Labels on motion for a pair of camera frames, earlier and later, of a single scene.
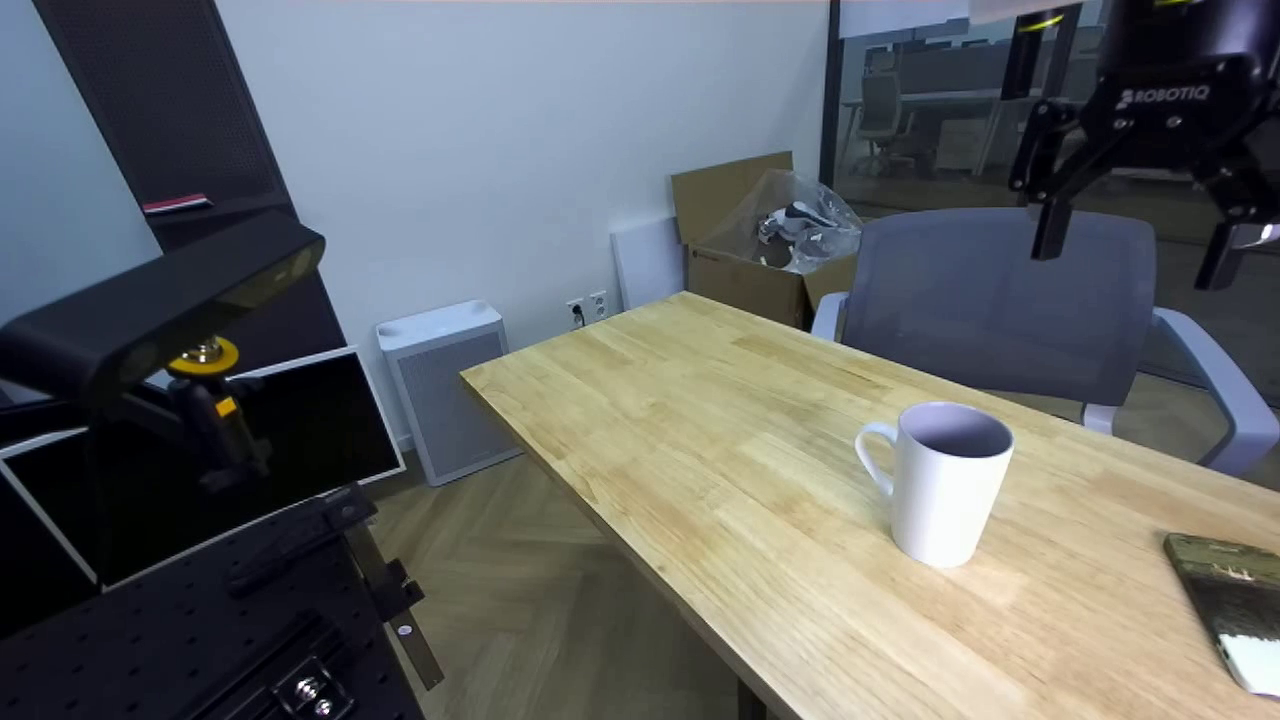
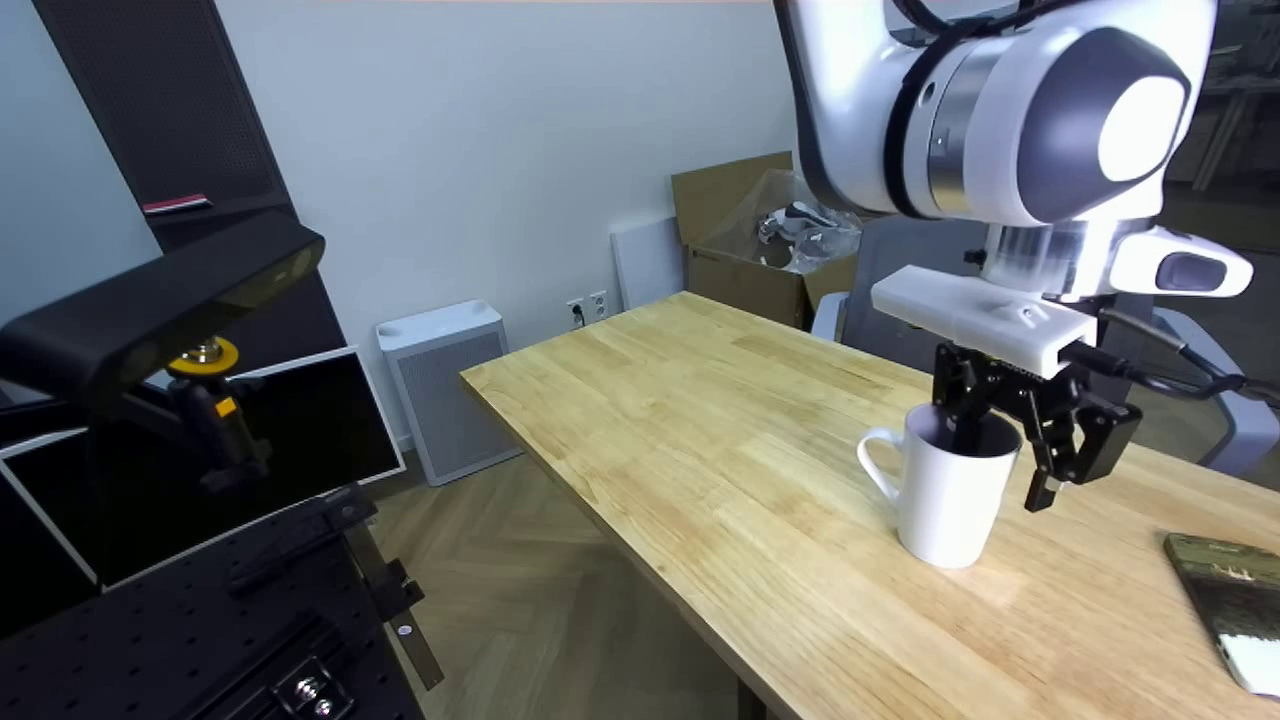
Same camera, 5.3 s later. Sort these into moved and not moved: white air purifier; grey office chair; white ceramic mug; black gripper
Moved: black gripper
Not moved: white air purifier; grey office chair; white ceramic mug
